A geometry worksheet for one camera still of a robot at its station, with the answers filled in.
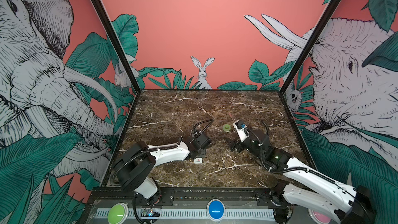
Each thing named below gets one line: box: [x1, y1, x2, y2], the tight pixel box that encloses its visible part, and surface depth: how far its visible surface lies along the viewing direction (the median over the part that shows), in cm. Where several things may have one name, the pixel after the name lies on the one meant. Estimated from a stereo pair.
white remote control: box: [193, 157, 203, 164], surface depth 85 cm
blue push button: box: [206, 198, 226, 222], surface depth 71 cm
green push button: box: [107, 202, 129, 224], surface depth 70 cm
